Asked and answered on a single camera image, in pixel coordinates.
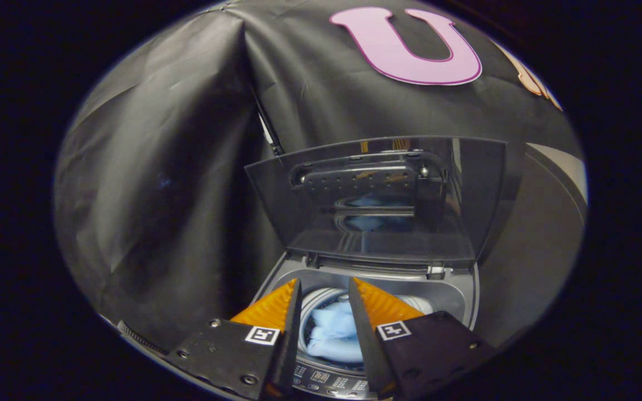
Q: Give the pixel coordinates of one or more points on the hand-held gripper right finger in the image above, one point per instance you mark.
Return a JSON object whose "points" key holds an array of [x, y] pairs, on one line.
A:
{"points": [[363, 340]]}

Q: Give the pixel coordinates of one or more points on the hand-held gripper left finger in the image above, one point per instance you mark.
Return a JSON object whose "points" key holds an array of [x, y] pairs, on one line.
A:
{"points": [[287, 345]]}

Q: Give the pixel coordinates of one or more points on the light blue garment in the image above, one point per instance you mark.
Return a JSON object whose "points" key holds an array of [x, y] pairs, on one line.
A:
{"points": [[335, 334]]}

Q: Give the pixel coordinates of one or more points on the grey washing machine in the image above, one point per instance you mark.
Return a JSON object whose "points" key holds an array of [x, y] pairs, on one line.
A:
{"points": [[450, 291]]}

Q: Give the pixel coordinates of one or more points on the dark washing machine lid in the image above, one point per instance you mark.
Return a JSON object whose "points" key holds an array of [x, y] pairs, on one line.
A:
{"points": [[298, 223]]}

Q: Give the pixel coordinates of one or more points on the black backdrop cloth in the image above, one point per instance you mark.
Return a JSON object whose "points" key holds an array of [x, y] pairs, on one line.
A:
{"points": [[176, 167]]}

